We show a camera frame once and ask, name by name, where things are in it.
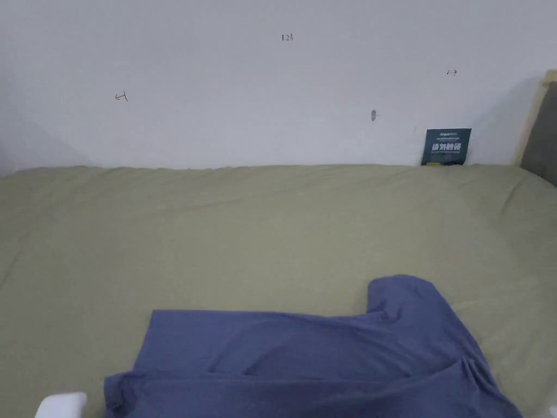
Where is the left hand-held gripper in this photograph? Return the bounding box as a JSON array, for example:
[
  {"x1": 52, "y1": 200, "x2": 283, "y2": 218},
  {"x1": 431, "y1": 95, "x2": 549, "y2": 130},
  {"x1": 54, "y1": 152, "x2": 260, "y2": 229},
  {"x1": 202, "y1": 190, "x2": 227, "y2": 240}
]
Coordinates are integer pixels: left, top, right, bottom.
[{"x1": 35, "y1": 391, "x2": 88, "y2": 418}]

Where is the dark blue shirt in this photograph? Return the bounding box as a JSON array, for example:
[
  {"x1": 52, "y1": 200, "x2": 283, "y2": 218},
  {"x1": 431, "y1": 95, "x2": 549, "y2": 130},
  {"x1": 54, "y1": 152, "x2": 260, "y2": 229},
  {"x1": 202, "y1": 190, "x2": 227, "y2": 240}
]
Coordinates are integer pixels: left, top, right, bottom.
[{"x1": 103, "y1": 274, "x2": 525, "y2": 418}]

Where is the bed with pale green sheet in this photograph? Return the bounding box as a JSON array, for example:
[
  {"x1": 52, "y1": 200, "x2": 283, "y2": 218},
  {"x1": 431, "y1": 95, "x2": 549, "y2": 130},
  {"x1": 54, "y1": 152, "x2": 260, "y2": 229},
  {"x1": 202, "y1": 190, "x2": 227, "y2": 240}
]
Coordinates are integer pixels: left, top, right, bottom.
[{"x1": 0, "y1": 163, "x2": 557, "y2": 418}]

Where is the dark card with white print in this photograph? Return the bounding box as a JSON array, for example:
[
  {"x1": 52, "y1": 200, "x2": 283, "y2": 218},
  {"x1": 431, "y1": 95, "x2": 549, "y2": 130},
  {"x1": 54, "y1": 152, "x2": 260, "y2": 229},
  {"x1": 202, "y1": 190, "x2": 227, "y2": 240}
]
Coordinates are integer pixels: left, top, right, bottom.
[{"x1": 420, "y1": 128, "x2": 473, "y2": 167}]

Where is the grey padded headboard, wooden frame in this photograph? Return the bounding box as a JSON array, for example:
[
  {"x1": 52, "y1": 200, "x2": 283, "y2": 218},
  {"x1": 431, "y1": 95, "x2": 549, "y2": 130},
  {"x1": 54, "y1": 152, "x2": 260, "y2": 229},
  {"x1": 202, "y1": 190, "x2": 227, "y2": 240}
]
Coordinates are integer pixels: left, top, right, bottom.
[{"x1": 514, "y1": 69, "x2": 557, "y2": 187}]

